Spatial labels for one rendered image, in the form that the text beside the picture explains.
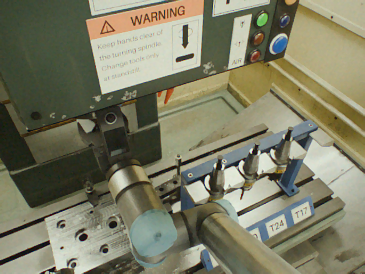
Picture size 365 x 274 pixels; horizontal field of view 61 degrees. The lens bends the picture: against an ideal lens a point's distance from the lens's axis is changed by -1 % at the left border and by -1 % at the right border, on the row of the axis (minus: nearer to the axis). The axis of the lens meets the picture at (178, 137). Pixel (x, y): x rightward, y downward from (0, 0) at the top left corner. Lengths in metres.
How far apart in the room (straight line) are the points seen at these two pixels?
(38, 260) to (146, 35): 0.90
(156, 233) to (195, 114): 1.53
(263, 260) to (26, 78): 0.38
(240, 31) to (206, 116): 1.50
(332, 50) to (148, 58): 1.10
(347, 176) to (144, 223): 1.15
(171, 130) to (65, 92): 1.48
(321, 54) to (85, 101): 1.20
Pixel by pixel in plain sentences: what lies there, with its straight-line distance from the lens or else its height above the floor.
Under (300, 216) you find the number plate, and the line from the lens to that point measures 1.20.
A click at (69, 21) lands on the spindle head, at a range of 0.39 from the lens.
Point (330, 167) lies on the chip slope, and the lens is 1.54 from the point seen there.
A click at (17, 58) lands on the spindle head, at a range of 0.40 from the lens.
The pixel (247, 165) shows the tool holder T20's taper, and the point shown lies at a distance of 0.86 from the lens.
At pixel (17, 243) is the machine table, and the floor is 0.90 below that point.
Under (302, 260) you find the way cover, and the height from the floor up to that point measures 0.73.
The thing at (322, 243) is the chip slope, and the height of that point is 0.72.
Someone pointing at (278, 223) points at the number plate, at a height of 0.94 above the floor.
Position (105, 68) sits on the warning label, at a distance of 0.42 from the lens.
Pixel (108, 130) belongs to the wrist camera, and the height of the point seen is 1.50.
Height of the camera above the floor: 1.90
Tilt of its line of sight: 46 degrees down
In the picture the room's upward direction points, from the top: straight up
